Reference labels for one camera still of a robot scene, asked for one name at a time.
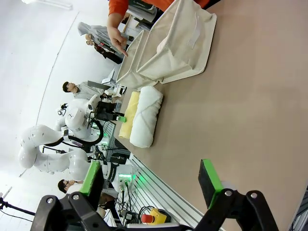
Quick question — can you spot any ceiling light bar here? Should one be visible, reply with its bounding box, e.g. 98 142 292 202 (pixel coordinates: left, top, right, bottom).
21 0 73 11

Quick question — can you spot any person's right forearm orange sleeve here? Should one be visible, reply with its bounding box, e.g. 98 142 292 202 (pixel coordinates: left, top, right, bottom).
107 0 132 28

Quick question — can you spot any person in grey jacket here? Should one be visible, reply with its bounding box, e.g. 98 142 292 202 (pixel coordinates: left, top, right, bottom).
62 81 106 101

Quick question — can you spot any yellow towel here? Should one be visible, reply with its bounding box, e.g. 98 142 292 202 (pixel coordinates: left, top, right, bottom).
118 90 141 140

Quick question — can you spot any person with glasses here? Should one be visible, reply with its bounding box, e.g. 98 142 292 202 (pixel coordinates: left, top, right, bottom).
57 179 84 194

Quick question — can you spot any black tripod stand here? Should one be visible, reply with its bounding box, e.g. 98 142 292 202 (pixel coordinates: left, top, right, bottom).
0 192 37 217

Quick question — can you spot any white towel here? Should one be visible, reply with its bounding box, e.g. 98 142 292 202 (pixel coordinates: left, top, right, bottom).
129 86 164 148

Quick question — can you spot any person's right hand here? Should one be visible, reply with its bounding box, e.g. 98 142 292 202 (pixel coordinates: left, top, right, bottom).
107 24 129 57

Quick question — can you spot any bald mannequin in dark clothes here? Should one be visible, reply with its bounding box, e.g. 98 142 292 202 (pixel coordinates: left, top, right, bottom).
85 33 124 64

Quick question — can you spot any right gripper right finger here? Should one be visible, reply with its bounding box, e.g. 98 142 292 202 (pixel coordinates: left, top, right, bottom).
192 158 280 231

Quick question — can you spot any beige fabric basket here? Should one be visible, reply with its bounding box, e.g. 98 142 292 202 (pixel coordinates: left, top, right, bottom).
116 29 161 90
136 0 217 85

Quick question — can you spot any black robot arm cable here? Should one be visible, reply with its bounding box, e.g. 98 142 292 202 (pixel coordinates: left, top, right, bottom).
42 119 104 148

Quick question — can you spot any grey hooded garment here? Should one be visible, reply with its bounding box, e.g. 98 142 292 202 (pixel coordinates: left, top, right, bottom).
77 22 114 40

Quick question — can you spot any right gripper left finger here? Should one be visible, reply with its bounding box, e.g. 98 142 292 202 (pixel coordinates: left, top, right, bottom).
30 160 114 231

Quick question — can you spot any yellow emergency stop button box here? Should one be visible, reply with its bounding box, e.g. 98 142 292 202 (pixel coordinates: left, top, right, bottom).
141 208 172 226

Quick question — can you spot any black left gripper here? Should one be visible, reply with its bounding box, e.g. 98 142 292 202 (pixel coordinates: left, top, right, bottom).
95 102 128 123

